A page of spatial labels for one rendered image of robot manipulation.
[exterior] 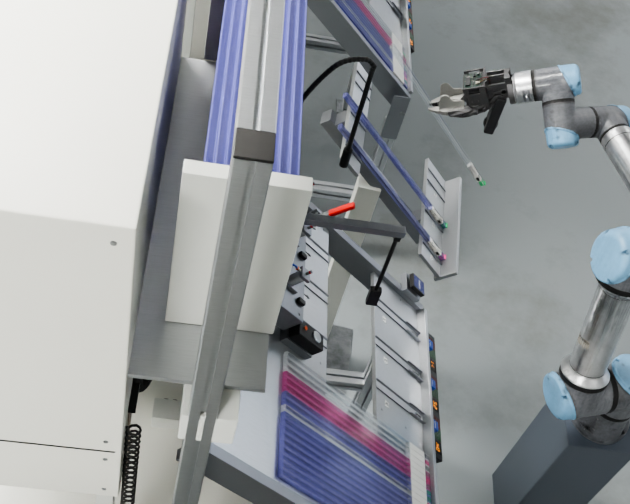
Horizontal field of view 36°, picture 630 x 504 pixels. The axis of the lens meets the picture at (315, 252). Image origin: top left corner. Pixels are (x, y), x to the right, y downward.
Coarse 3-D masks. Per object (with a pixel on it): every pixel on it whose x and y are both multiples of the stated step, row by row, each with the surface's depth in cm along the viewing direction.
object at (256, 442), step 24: (312, 240) 204; (312, 264) 200; (312, 288) 197; (312, 312) 193; (312, 360) 186; (240, 408) 162; (264, 408) 167; (240, 432) 159; (264, 432) 165; (240, 456) 157; (264, 456) 162
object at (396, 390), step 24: (384, 288) 225; (384, 312) 220; (408, 312) 231; (384, 336) 215; (408, 336) 226; (384, 360) 211; (408, 360) 221; (384, 384) 207; (408, 384) 217; (384, 408) 203; (408, 408) 212; (408, 432) 208
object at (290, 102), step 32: (288, 0) 148; (224, 32) 141; (288, 32) 143; (224, 64) 136; (288, 64) 139; (224, 96) 132; (288, 96) 135; (224, 128) 128; (288, 128) 131; (224, 160) 125; (288, 160) 127
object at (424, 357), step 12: (420, 312) 234; (420, 324) 232; (420, 336) 230; (420, 348) 228; (420, 360) 226; (432, 408) 217; (432, 420) 215; (432, 432) 213; (432, 444) 211; (432, 456) 209; (432, 468) 207; (432, 480) 206; (432, 492) 204
